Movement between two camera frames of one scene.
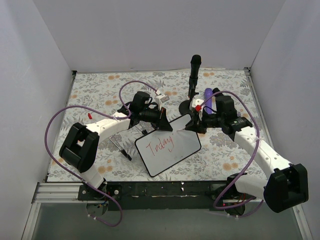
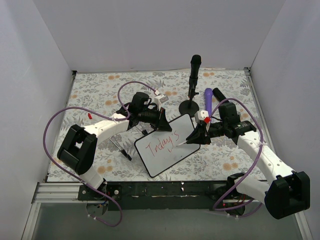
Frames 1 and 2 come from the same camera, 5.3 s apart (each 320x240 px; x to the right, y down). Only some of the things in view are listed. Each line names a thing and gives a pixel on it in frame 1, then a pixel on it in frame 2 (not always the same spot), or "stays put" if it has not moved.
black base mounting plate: (173, 196) stays put
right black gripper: (198, 120) → (204, 132)
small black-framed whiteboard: (161, 149) stays put
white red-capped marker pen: (181, 129) → (185, 142)
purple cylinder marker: (208, 93) stays put
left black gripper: (161, 118) stays put
